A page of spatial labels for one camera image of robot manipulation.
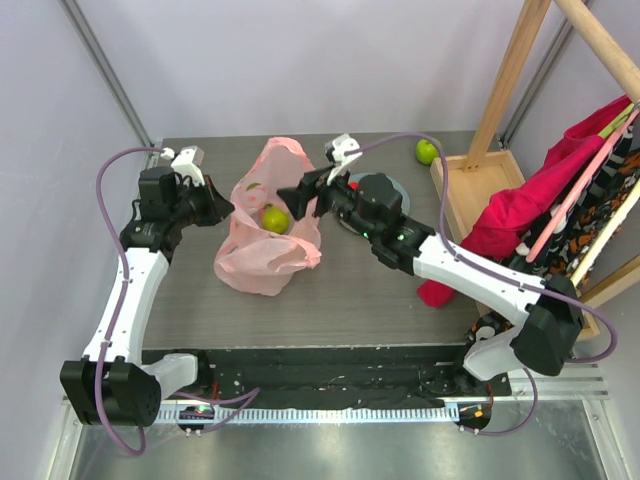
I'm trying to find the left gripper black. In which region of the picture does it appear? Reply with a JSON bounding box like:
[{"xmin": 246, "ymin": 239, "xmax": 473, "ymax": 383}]
[{"xmin": 169, "ymin": 175, "xmax": 234, "ymax": 229}]

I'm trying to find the green pear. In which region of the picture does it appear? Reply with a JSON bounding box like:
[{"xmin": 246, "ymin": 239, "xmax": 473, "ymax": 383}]
[{"xmin": 261, "ymin": 206, "xmax": 290, "ymax": 235}]

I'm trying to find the pink plastic bag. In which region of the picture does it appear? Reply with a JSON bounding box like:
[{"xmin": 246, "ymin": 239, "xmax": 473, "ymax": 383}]
[{"xmin": 214, "ymin": 137, "xmax": 321, "ymax": 296}]

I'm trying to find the green apple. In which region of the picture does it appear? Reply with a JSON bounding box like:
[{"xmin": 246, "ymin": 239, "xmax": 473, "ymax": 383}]
[{"xmin": 415, "ymin": 139, "xmax": 442, "ymax": 166}]

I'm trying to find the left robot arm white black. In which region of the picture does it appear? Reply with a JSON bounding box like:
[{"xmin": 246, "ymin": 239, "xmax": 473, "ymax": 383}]
[{"xmin": 60, "ymin": 164, "xmax": 234, "ymax": 427}]

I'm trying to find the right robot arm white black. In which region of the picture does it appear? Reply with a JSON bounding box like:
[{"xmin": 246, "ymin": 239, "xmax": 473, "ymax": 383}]
[{"xmin": 277, "ymin": 169, "xmax": 584, "ymax": 395}]

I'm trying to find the grey plate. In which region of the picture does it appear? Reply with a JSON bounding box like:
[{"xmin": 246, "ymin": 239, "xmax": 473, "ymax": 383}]
[{"xmin": 338, "ymin": 172, "xmax": 411, "ymax": 234}]

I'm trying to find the magenta cloth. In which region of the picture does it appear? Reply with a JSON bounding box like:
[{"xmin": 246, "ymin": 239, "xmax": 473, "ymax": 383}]
[{"xmin": 417, "ymin": 94, "xmax": 634, "ymax": 309}]

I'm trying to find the patterned black orange cloth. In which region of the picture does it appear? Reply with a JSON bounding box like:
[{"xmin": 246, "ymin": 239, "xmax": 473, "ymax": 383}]
[{"xmin": 467, "ymin": 132, "xmax": 640, "ymax": 346}]

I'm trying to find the cream hanger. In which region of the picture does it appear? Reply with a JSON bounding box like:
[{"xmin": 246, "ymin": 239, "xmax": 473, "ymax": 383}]
[{"xmin": 570, "ymin": 180, "xmax": 639, "ymax": 287}]

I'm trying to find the wooden round pole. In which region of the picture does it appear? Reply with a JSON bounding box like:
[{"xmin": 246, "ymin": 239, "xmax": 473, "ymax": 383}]
[{"xmin": 554, "ymin": 0, "xmax": 640, "ymax": 103}]

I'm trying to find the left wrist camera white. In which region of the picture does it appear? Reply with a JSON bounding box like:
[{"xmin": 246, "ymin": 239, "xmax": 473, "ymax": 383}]
[{"xmin": 159, "ymin": 146, "xmax": 205, "ymax": 187}]

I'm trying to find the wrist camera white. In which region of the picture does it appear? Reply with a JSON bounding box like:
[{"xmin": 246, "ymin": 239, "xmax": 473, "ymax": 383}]
[
  {"xmin": 326, "ymin": 133, "xmax": 363, "ymax": 185},
  {"xmin": 159, "ymin": 146, "xmax": 205, "ymax": 187}
]

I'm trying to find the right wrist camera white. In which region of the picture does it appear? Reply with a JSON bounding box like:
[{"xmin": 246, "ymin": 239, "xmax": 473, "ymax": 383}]
[{"xmin": 326, "ymin": 133, "xmax": 363, "ymax": 185}]

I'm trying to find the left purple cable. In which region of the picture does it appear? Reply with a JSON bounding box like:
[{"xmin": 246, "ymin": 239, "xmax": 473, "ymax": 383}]
[{"xmin": 94, "ymin": 145, "xmax": 262, "ymax": 457}]

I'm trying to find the purple cable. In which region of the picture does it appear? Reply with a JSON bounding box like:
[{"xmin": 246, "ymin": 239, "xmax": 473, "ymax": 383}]
[
  {"xmin": 357, "ymin": 132, "xmax": 617, "ymax": 435},
  {"xmin": 94, "ymin": 145, "xmax": 262, "ymax": 457}
]

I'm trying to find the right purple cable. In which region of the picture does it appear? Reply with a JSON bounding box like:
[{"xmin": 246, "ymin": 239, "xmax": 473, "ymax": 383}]
[{"xmin": 357, "ymin": 132, "xmax": 617, "ymax": 435}]

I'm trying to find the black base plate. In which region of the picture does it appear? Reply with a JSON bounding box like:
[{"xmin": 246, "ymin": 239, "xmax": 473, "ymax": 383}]
[{"xmin": 139, "ymin": 343, "xmax": 514, "ymax": 411}]

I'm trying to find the white slotted cable duct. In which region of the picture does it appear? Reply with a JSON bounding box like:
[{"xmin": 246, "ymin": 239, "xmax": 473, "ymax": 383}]
[{"xmin": 155, "ymin": 403, "xmax": 459, "ymax": 425}]

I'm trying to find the aluminium frame rail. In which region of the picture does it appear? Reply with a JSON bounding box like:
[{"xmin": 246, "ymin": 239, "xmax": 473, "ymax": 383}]
[{"xmin": 59, "ymin": 0, "xmax": 153, "ymax": 146}]

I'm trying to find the wooden upright post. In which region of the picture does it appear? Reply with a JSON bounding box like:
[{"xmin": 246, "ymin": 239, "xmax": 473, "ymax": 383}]
[{"xmin": 464, "ymin": 0, "xmax": 551, "ymax": 171}]

